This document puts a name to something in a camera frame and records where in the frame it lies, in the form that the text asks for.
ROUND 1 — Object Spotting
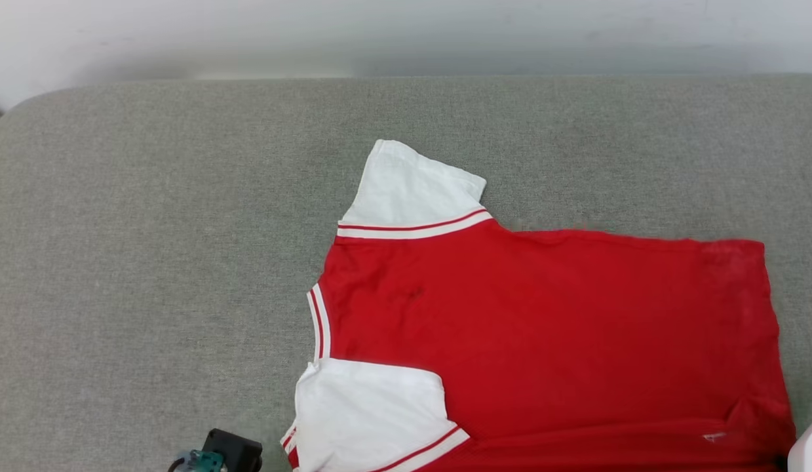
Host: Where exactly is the red and white jersey shirt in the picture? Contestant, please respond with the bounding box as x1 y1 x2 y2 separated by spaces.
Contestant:
279 138 798 472

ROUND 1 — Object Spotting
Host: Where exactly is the grey fabric sofa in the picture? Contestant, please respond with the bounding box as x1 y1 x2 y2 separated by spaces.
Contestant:
0 73 812 472

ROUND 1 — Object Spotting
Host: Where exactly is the teal camera cable plug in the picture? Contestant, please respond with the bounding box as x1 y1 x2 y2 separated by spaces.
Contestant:
176 450 225 472

